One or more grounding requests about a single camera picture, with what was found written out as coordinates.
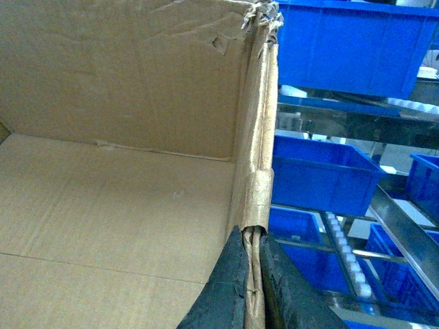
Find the stainless steel shelf rack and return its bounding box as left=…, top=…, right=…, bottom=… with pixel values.
left=271, top=91, right=438, bottom=328

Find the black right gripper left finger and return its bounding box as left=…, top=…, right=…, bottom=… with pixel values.
left=178, top=226, right=249, bottom=328

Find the brown cardboard box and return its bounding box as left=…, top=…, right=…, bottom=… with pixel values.
left=1, top=1, right=283, bottom=328

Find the blue plastic bin middle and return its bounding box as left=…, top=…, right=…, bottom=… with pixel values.
left=272, top=135, right=386, bottom=216

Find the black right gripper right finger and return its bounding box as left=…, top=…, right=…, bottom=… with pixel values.
left=259, top=233, right=348, bottom=329

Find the blue plastic bin right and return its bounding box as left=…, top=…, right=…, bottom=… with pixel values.
left=366, top=154, right=438, bottom=312

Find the blue plastic bin upper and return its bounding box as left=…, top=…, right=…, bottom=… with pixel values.
left=278, top=1, right=438, bottom=99

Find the blue plastic bin lower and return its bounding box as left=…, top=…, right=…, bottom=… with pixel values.
left=268, top=206, right=350, bottom=294

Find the blue plastic bin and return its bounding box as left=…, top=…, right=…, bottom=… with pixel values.
left=278, top=1, right=438, bottom=99
left=272, top=135, right=386, bottom=216
left=268, top=206, right=350, bottom=294
left=366, top=154, right=438, bottom=312

